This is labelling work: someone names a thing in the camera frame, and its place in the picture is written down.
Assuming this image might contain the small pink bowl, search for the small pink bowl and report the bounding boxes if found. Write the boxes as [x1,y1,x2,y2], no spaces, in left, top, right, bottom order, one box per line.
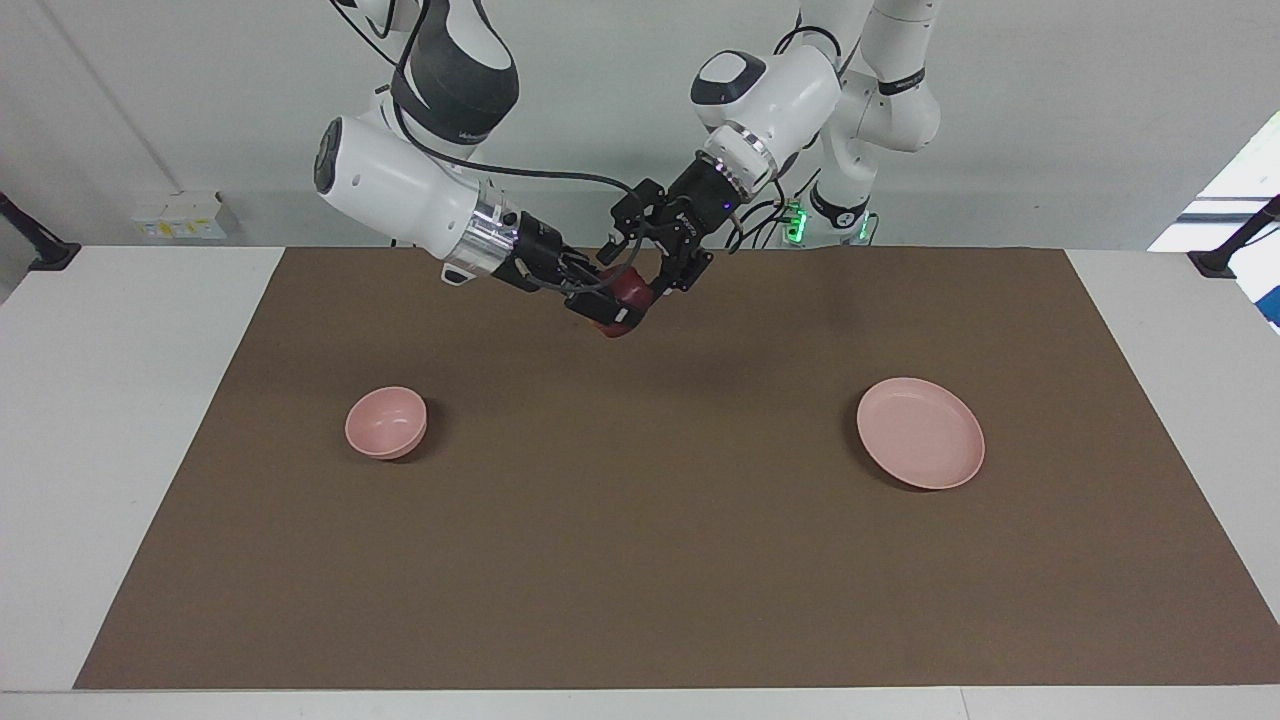
[345,386,429,461]

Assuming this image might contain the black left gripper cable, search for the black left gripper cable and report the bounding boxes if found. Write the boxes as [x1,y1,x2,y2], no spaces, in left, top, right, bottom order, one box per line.
[727,25,851,256]

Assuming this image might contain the dark red apple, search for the dark red apple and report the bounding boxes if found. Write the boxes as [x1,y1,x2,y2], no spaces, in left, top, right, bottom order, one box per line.
[598,265,656,339]

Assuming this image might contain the white wall socket box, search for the white wall socket box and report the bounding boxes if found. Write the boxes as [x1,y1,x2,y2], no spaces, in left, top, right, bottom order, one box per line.
[132,192,229,241]

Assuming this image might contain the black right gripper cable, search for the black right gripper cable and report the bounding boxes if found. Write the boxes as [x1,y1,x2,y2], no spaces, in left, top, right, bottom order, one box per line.
[330,0,646,201]

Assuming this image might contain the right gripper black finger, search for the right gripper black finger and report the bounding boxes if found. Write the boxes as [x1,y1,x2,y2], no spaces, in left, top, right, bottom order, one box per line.
[570,255,631,291]
[565,290,646,329]

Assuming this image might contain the pink round plate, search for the pink round plate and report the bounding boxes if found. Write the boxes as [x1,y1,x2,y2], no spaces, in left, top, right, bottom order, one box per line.
[856,377,986,491]

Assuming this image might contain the black clamp stand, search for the black clamp stand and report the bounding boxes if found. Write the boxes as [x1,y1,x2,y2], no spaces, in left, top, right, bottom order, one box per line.
[0,192,81,272]
[1188,195,1280,279]

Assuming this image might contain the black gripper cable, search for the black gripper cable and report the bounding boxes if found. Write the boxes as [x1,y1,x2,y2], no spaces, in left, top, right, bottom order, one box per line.
[330,0,646,201]
[727,25,851,256]

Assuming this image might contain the large brown table mat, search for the large brown table mat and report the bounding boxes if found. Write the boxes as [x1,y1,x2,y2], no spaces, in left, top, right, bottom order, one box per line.
[73,247,1280,691]

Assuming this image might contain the black left base cable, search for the black left base cable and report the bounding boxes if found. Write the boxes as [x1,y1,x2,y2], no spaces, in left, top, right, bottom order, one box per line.
[735,195,801,249]

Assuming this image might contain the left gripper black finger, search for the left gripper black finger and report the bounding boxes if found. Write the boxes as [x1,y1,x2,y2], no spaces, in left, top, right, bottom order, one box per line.
[652,225,714,296]
[598,178,666,266]

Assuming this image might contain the bright window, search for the bright window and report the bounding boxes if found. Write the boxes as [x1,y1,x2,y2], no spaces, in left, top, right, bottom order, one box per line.
[1147,112,1280,253]

